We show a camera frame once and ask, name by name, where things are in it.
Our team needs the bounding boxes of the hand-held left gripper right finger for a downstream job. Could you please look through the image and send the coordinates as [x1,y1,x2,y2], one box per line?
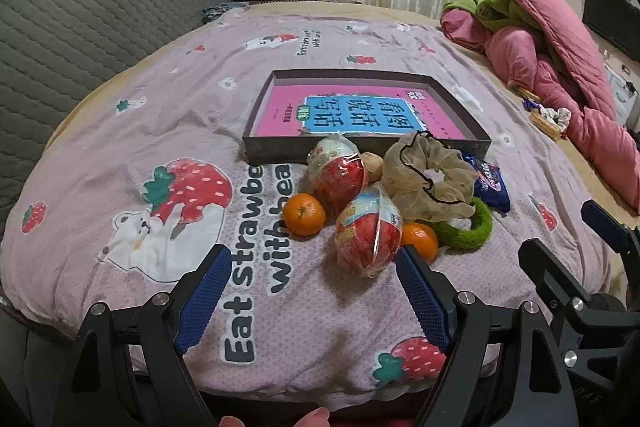
[395,244,581,427]

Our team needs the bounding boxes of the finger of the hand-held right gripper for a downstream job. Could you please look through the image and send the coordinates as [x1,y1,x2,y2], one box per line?
[518,238,608,348]
[580,200,640,273]

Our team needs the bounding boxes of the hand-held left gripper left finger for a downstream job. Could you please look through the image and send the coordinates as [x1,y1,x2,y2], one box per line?
[52,244,233,427]

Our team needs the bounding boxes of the orange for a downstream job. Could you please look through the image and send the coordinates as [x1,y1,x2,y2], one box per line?
[400,222,440,264]
[282,192,327,237]

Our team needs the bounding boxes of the green fuzzy hair ring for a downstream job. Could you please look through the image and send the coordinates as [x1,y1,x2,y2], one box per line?
[430,197,494,251]

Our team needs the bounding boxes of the red snack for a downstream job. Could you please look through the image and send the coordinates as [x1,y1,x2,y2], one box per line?
[306,133,369,202]
[334,187,405,278]

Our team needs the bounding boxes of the blue cookie packet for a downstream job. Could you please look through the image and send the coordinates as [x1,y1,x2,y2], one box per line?
[460,152,511,214]

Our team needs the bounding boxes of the beige mesh scrunchie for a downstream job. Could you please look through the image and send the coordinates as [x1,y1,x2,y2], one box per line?
[381,130,480,224]

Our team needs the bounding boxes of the walnut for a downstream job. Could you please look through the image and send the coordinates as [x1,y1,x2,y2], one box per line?
[361,152,385,182]

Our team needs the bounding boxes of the shallow grey box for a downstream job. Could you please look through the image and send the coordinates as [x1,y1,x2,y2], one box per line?
[241,69,492,162]

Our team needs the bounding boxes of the white cabinet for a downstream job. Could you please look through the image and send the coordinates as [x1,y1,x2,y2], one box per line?
[602,57,640,132]

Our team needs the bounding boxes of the strawberry print pink blanket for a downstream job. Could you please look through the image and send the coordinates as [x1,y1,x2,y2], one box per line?
[0,9,623,400]

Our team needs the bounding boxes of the pink quilt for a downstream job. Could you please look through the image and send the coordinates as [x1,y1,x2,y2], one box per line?
[440,0,640,205]

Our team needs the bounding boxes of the pink and blue book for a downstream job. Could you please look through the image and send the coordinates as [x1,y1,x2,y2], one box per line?
[257,84,453,140]

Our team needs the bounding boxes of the black television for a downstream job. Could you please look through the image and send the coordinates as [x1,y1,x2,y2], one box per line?
[584,0,640,58]

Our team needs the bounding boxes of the green blanket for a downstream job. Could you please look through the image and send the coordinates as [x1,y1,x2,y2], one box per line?
[442,0,566,68]

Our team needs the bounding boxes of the blue grey knitted cloth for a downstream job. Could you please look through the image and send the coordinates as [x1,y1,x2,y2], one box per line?
[200,2,248,26]

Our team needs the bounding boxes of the grey quilted cover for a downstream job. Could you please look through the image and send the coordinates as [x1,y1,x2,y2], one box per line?
[0,0,231,228]

